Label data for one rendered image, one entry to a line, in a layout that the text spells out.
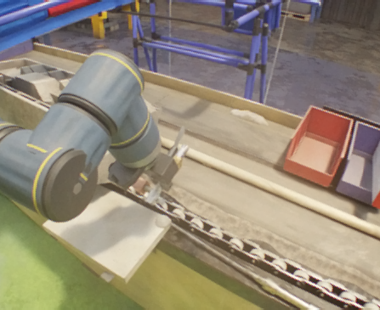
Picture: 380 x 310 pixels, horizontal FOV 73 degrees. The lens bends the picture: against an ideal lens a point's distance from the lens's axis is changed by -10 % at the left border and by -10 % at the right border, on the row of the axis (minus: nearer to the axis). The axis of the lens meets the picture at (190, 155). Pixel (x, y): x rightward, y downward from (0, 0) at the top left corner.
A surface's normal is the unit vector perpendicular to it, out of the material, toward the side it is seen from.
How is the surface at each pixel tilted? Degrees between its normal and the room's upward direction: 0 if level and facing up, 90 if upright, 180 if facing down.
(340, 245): 0
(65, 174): 84
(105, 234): 0
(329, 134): 88
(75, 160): 84
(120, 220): 0
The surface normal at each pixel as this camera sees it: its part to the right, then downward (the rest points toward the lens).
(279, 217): 0.04, -0.79
